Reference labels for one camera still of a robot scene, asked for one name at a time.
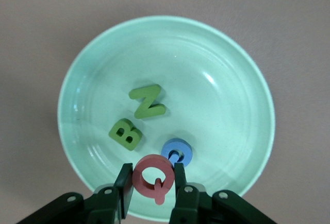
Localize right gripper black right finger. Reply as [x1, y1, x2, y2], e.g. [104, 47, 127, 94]
[169, 162, 278, 224]

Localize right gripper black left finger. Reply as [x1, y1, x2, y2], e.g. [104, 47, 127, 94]
[18, 163, 134, 224]

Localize red letter Q block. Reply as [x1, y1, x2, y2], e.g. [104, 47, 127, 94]
[131, 154, 176, 206]

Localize blue round letter block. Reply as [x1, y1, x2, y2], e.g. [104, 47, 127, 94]
[161, 138, 193, 168]

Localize green letter B block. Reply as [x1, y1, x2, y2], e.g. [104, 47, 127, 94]
[108, 118, 143, 152]

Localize green letter N block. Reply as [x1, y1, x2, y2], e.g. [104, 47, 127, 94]
[128, 84, 167, 120]

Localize light green plate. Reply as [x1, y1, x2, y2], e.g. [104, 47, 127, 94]
[57, 15, 276, 221]

